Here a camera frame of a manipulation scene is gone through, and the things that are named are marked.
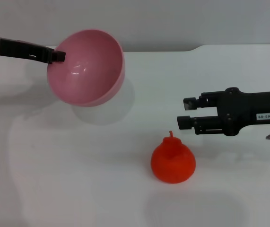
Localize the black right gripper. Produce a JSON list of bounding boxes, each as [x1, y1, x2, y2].
[[176, 86, 270, 137]]

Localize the pink plastic bowl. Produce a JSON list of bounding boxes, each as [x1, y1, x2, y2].
[[46, 29, 126, 107]]

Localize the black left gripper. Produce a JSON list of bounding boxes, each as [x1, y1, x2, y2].
[[0, 37, 67, 64]]

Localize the orange toy tangerine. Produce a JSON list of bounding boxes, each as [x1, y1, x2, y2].
[[150, 130, 196, 184]]

